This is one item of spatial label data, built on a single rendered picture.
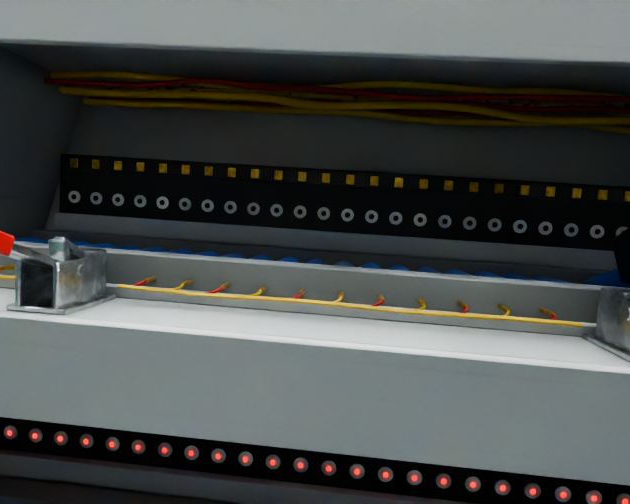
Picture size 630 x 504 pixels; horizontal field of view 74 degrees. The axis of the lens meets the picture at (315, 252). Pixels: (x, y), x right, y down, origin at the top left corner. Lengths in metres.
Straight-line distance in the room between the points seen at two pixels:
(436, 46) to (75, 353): 0.23
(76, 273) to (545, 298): 0.23
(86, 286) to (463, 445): 0.18
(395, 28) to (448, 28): 0.03
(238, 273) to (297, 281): 0.03
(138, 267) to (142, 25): 0.13
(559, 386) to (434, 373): 0.05
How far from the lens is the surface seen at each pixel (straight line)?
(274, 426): 0.18
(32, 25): 0.31
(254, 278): 0.23
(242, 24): 0.26
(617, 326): 0.23
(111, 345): 0.20
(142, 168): 0.40
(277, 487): 0.35
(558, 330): 0.24
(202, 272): 0.23
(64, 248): 0.22
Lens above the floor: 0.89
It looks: 16 degrees up
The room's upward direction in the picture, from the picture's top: 5 degrees clockwise
